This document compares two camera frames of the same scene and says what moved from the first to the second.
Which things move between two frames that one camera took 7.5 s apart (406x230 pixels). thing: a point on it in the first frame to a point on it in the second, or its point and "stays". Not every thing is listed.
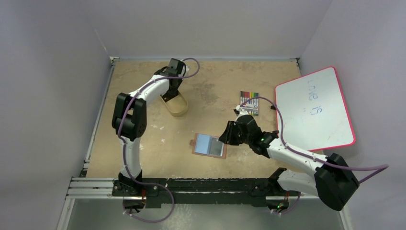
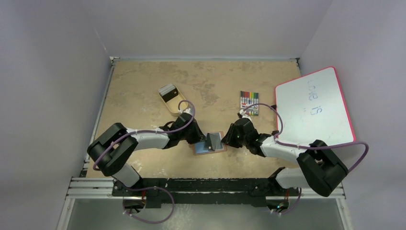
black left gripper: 173,92 to 198,136
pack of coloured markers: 252,106 stays
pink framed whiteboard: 314,113 stays
